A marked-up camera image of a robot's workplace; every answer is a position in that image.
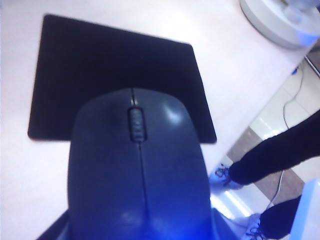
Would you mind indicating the white round plastic base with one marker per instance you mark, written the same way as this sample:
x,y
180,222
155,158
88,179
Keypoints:
x,y
270,22

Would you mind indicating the pale blue box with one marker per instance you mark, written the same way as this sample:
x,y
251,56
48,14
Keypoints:
x,y
307,212

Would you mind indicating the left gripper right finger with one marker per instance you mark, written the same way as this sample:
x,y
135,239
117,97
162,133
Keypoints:
x,y
220,227

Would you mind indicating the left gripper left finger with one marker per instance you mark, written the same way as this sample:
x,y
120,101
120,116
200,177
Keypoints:
x,y
62,230

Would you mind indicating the leg in black trousers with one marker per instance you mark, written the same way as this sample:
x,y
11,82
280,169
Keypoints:
x,y
282,217
280,150

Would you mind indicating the white sneaker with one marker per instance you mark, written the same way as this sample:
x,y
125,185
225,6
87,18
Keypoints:
x,y
255,230
222,175

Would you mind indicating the black mouse pad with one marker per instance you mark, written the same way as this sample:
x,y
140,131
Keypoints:
x,y
100,62

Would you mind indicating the black computer mouse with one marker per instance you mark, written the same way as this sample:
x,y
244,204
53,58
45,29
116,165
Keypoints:
x,y
140,175

